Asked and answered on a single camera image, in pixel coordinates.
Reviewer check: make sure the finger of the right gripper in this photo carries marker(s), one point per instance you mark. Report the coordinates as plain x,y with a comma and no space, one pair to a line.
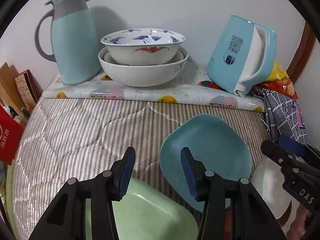
300,160
291,144

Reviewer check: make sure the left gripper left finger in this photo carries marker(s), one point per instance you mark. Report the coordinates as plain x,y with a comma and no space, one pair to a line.
64,218

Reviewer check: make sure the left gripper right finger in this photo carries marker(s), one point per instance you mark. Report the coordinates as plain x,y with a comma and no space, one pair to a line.
251,216

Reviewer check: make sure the white ceramic bowl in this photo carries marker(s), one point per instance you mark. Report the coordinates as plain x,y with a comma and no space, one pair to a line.
268,180

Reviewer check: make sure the green square plate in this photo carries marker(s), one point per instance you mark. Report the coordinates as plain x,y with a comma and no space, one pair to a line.
145,213

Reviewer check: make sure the blue square plate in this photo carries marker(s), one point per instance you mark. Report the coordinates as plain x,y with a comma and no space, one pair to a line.
211,141

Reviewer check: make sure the small brown clay bowl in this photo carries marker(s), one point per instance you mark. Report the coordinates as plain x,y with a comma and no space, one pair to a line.
228,224

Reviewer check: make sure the person's right hand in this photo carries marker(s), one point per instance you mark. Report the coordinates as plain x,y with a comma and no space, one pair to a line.
297,228

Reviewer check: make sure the grey checked cloth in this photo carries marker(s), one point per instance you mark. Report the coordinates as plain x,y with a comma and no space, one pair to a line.
282,115

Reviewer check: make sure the red snack bag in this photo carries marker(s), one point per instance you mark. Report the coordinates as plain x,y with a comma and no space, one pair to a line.
283,86

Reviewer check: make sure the yellow chips bag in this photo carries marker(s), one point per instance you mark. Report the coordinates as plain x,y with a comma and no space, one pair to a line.
277,73

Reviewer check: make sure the striped quilted table cover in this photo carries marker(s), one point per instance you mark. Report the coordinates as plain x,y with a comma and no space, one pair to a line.
80,138

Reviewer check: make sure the red paper bag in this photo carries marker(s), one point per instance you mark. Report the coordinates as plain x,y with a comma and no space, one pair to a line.
10,135

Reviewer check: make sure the light blue electric kettle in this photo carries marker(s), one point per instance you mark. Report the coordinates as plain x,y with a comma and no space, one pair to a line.
243,57

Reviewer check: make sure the fruit pattern plastic mat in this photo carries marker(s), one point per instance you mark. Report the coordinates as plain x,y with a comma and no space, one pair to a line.
185,89

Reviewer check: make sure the patterned brown gift box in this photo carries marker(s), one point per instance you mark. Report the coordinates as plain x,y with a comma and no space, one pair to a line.
28,89

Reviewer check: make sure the brown cardboard box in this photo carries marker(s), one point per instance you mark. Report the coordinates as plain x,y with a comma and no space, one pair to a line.
9,92

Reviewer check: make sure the large white porcelain bowl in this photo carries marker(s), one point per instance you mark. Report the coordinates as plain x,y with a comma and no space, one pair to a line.
143,76

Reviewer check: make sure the light blue thermos jug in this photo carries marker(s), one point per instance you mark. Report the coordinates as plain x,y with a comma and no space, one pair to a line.
73,39

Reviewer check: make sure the blue patterned porcelain bowl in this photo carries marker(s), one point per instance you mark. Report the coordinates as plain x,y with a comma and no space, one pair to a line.
143,46

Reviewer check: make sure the brown wooden door frame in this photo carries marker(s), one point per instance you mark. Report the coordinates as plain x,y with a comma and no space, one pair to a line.
302,53

